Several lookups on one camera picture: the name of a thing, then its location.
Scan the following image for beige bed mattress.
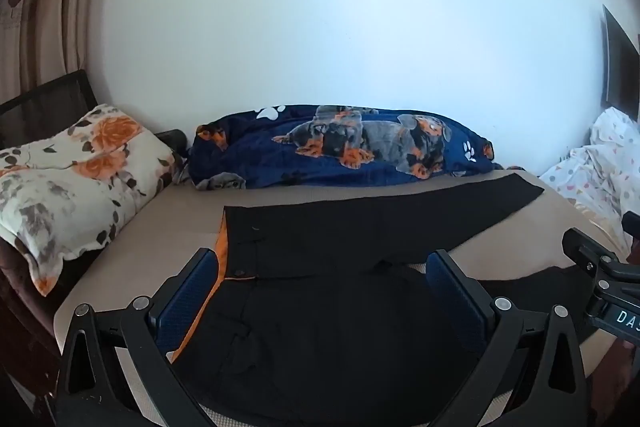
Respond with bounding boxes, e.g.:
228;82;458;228
52;179;628;427

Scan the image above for black pants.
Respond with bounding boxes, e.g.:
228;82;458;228
170;173;601;427

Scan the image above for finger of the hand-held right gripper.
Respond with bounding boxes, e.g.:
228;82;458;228
621;211;640;241
561;227;627;279

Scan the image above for white dotted duvet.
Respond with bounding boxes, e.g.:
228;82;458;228
537;107;640;258

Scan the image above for blue dog print blanket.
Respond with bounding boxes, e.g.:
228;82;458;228
189;104;507;190

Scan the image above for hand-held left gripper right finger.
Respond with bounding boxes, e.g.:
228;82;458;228
425;249;592;427

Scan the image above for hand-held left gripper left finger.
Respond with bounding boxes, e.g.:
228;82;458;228
52;248;223;427

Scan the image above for floral orange pillow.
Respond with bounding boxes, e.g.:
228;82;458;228
0;103;184;298

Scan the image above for dark brown bed frame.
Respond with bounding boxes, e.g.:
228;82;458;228
0;234;68;413

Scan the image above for dark wall screen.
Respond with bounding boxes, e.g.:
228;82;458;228
600;4;640;124

